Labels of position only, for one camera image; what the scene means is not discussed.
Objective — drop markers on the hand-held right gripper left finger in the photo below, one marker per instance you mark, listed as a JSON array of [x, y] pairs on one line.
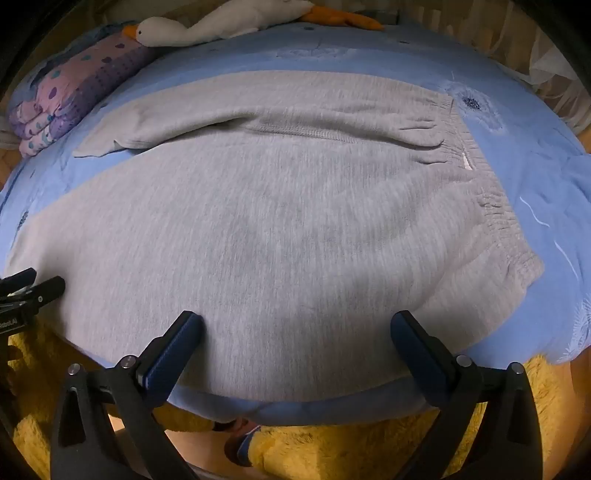
[[171, 355]]

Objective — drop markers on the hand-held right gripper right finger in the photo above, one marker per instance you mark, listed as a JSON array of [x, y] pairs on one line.
[[422, 355]]

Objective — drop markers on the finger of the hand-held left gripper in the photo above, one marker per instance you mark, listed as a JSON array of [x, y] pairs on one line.
[[21, 280], [44, 290]]

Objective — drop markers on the grey pants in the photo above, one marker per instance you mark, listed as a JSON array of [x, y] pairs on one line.
[[277, 230]]

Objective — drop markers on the blue slipper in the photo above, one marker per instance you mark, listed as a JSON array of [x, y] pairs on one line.
[[242, 445]]

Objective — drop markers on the yellow fuzzy clothing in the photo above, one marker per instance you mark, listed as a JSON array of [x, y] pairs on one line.
[[323, 452]]

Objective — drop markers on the folded purple dotted quilt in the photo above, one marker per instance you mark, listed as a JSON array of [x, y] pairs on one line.
[[74, 92]]

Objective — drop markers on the white goose plush toy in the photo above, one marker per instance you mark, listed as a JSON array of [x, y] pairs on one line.
[[221, 25]]

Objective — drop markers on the white sheer curtain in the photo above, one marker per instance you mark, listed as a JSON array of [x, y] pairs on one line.
[[545, 60]]

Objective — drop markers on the blue floral bedsheet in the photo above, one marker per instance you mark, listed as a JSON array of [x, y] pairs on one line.
[[295, 50]]

